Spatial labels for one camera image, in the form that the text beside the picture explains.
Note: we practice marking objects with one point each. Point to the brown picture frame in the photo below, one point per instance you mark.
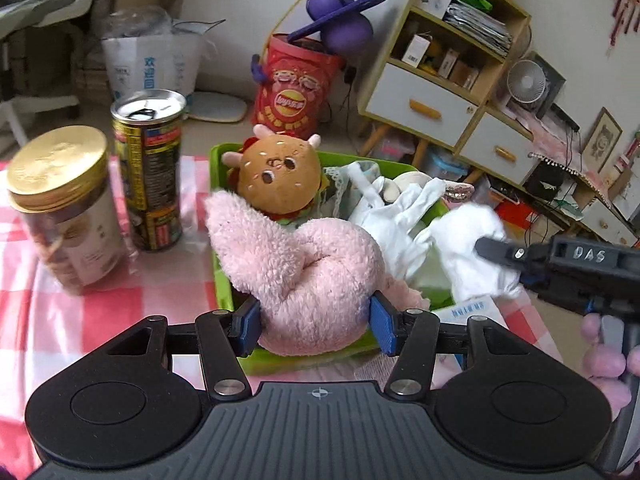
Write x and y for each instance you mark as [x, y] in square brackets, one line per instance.
[602, 137]

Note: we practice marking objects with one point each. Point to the purple bounce ball toy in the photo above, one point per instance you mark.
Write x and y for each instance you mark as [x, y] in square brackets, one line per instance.
[345, 20]

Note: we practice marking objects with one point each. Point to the red snack bucket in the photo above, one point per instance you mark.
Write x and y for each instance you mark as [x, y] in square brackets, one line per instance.
[292, 90]

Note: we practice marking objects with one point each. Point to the wooden shelf cabinet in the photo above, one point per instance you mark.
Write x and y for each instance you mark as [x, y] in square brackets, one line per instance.
[425, 100]

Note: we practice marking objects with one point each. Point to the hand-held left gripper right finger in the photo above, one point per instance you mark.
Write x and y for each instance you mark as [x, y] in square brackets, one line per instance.
[382, 325]

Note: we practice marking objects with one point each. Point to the white floor scale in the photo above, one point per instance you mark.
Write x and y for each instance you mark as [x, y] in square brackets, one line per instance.
[217, 107]

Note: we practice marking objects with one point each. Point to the pink plush toy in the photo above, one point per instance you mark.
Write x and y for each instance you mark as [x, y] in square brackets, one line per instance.
[320, 280]

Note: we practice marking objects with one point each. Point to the clear plastic storage box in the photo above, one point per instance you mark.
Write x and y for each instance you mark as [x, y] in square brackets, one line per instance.
[447, 165]

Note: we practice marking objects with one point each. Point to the white office chair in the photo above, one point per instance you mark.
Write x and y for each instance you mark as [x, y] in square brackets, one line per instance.
[40, 10]

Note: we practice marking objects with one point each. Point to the small white fan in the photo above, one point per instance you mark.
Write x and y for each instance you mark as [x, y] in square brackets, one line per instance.
[525, 85]

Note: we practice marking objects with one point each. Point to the stack of papers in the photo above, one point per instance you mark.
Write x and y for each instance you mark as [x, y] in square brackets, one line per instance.
[477, 22]

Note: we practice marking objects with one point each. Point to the red wall hanging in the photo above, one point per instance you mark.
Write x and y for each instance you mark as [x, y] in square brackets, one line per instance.
[627, 0]

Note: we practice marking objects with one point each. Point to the white cloth gloves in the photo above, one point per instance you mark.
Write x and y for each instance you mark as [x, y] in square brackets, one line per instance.
[400, 220]

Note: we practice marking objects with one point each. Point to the white soft cloth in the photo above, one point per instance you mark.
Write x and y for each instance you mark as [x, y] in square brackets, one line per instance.
[470, 245]

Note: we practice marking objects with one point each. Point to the black yellow drink can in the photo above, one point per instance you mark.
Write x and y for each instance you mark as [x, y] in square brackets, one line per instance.
[150, 175]

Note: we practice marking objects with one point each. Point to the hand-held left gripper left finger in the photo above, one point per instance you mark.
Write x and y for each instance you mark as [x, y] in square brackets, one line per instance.
[247, 325]

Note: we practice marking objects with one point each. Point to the blue white milk carton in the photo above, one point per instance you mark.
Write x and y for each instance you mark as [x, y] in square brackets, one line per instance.
[472, 307]

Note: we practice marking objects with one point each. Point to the green plastic bin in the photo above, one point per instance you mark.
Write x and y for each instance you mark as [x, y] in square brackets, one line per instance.
[222, 260]

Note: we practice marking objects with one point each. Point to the white lace cloth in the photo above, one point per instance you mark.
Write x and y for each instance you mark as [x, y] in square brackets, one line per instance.
[340, 185]

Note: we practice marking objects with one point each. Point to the black picture frame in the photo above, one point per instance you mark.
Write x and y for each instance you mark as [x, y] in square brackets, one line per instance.
[555, 85]

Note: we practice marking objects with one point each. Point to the burger plush toy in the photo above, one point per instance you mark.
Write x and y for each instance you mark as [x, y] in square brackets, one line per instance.
[280, 170]

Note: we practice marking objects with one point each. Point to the person's right hand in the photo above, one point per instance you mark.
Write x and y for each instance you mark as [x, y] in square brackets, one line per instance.
[607, 370]

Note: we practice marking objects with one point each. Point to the white shopping bag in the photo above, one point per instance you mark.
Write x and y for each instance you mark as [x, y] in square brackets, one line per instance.
[150, 65]

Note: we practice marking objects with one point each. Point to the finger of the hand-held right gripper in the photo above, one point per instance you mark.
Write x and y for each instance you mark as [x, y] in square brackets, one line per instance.
[500, 251]

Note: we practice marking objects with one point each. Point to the gold lid jar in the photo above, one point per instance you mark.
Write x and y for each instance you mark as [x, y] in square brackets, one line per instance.
[65, 210]

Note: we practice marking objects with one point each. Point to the red checkered tablecloth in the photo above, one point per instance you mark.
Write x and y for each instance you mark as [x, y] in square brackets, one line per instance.
[100, 310]

